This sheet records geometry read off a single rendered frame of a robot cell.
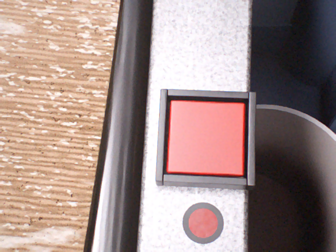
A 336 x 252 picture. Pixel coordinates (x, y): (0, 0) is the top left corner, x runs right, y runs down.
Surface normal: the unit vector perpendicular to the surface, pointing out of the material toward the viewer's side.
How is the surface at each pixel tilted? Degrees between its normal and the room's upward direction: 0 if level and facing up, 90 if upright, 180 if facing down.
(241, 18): 0
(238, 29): 0
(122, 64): 22
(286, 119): 87
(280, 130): 87
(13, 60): 0
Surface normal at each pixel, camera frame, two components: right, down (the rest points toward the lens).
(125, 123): 0.63, -0.20
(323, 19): -0.65, 0.73
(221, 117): -0.02, -0.29
